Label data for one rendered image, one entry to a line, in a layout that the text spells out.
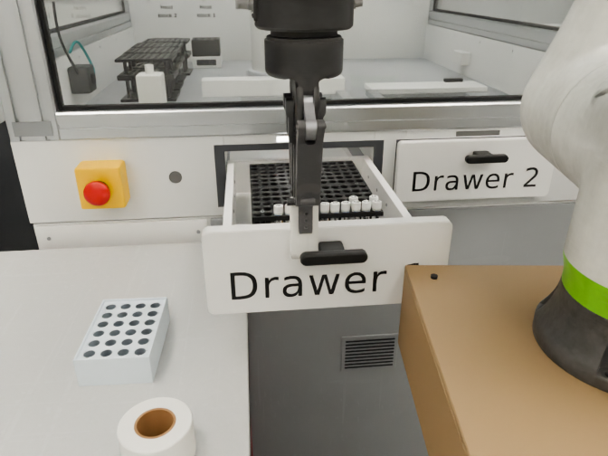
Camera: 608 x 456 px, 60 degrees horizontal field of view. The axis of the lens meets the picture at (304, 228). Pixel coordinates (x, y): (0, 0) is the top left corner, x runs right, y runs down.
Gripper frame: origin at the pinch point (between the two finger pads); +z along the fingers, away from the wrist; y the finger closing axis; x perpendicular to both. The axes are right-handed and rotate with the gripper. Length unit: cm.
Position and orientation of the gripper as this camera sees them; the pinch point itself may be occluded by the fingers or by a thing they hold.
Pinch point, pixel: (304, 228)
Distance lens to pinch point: 58.0
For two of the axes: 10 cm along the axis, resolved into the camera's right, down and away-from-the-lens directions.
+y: 1.1, 4.3, -9.0
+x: 9.9, -0.5, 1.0
